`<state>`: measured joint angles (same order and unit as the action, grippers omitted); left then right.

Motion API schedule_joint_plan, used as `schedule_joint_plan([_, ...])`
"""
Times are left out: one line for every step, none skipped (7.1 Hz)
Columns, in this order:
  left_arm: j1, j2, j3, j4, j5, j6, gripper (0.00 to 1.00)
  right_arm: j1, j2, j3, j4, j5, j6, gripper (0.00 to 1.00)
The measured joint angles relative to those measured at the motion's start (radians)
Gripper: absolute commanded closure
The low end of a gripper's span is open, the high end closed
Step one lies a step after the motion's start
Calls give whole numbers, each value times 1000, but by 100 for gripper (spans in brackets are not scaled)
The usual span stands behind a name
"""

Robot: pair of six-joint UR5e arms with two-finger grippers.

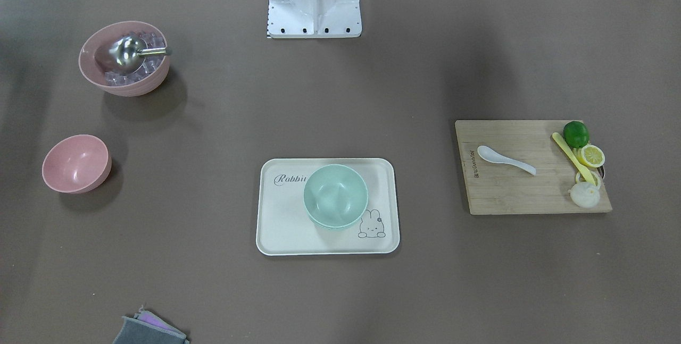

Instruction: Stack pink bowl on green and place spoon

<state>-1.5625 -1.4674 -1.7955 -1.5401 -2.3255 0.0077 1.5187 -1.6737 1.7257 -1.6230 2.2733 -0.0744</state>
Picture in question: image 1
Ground yellow plastic knife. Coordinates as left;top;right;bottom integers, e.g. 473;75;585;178
551;132;599;188

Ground metal ice scoop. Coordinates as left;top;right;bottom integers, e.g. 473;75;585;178
94;35;172;75

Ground grey folded cloth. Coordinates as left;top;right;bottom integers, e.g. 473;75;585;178
113;309;190;343

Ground green lime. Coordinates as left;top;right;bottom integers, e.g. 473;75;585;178
563;121;589;149

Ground white ceramic spoon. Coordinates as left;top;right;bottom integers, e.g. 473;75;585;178
477;145;537;176

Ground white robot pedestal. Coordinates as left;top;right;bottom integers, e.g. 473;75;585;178
266;0;363;39

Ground white onion piece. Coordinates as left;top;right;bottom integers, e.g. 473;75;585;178
569;182;601;208

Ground lemon peel slice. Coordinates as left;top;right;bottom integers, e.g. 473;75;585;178
575;170;603;189

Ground small pink bowl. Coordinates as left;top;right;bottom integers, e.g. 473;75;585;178
41;134;112;194

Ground large pink ice bowl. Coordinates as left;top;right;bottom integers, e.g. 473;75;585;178
78;20;170;97

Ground cream rabbit tray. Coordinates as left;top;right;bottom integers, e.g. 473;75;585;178
255;158;401;255

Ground green bowl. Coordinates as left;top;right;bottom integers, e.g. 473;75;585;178
303;164;368;230

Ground bamboo cutting board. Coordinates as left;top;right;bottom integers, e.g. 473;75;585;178
454;120;612;215

